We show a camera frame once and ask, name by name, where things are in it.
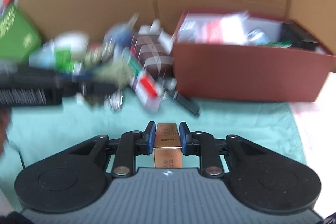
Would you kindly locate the green carton box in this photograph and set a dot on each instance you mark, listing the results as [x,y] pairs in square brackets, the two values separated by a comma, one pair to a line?
[19,38]

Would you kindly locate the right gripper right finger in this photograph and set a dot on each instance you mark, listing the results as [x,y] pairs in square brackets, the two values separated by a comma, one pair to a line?
[202,145]

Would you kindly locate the red white small box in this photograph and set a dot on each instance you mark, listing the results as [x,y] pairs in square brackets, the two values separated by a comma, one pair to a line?
[142,83]

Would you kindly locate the dark red storage box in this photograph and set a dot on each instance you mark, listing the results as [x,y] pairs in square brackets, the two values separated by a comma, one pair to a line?
[236,55]

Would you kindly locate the black box inside bin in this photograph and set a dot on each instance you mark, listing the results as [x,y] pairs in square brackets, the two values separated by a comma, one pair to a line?
[298,37]

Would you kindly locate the brown triangle pattern case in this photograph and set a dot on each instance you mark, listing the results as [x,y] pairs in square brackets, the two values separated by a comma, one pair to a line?
[152,56]

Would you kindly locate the small gold carton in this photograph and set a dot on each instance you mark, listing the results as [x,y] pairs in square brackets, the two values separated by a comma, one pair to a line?
[167,150]

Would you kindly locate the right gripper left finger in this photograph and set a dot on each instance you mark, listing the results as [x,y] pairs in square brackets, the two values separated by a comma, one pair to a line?
[130,145]

